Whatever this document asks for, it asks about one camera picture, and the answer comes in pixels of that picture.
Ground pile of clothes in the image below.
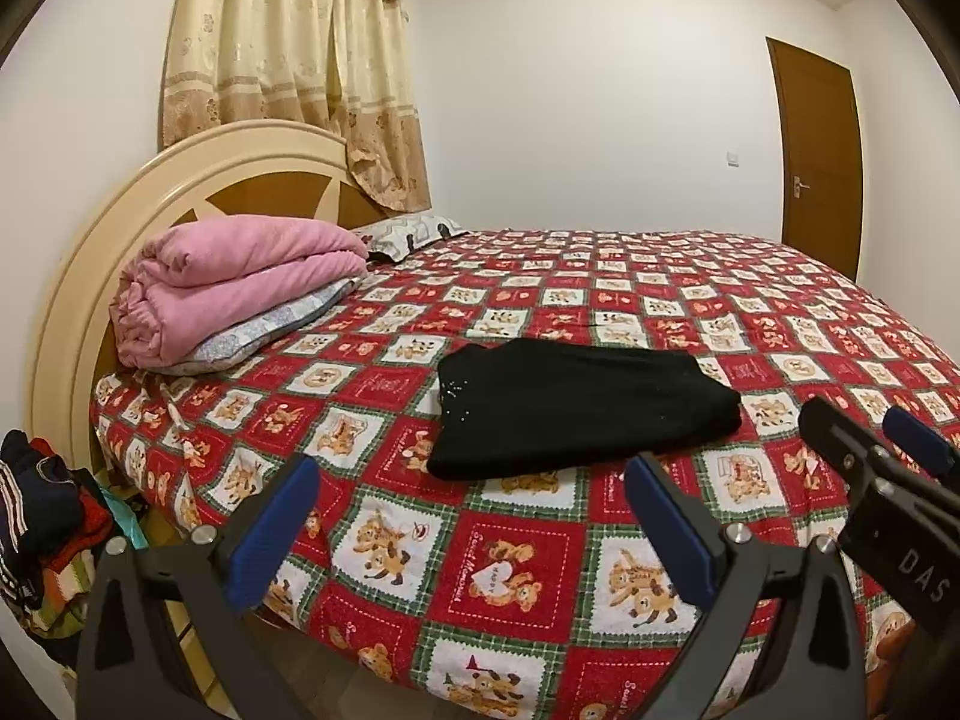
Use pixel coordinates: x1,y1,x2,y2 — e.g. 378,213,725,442
2,429,148,670

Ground black pants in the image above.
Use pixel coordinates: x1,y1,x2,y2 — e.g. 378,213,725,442
427,338,742,483

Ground red christmas patterned bedspread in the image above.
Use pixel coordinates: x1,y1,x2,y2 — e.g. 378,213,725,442
91,231,958,718

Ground brown wooden door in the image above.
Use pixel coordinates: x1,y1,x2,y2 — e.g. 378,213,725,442
766,37,864,280

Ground cream wooden headboard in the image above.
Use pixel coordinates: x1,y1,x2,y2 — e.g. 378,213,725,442
25,121,387,470

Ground white patterned pillow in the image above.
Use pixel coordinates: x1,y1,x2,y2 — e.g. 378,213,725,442
353,211,467,263

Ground pink folded blanket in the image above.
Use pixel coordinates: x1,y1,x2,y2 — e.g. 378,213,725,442
109,215,368,369

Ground grey patterned pillow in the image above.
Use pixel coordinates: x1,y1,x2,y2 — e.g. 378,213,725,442
158,278,361,376

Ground beige curtain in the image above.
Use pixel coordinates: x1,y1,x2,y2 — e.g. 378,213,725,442
160,0,431,213

